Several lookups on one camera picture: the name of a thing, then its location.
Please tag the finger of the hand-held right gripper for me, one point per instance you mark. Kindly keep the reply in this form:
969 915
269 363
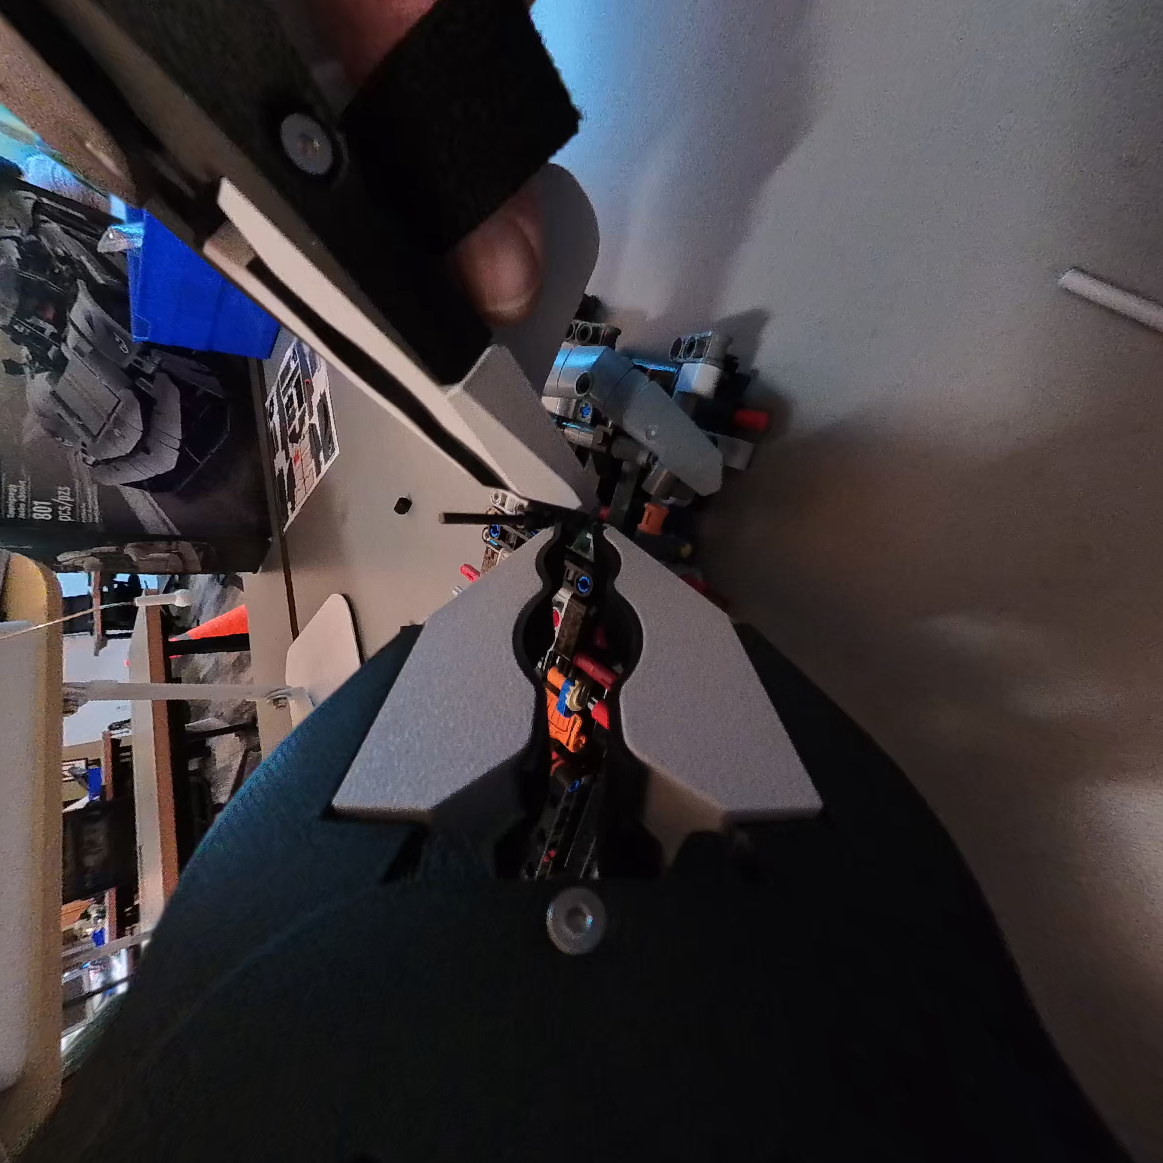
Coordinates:
300 327
514 427

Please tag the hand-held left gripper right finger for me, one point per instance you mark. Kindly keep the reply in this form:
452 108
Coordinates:
718 717

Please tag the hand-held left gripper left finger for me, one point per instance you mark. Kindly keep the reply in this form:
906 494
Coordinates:
445 717

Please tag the partly built lego car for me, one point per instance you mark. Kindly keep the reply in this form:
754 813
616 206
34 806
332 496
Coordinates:
654 418

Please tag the lego sticker sheet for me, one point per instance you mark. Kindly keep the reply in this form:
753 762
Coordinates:
305 427

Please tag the black lego set box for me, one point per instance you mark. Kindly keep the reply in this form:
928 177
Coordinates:
91 409

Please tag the person's right hand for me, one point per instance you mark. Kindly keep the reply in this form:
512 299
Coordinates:
505 263

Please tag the blue parts bin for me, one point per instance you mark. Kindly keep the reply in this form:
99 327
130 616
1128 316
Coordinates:
192 299

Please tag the small white tube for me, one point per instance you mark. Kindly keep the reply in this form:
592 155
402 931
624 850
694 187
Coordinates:
1114 299

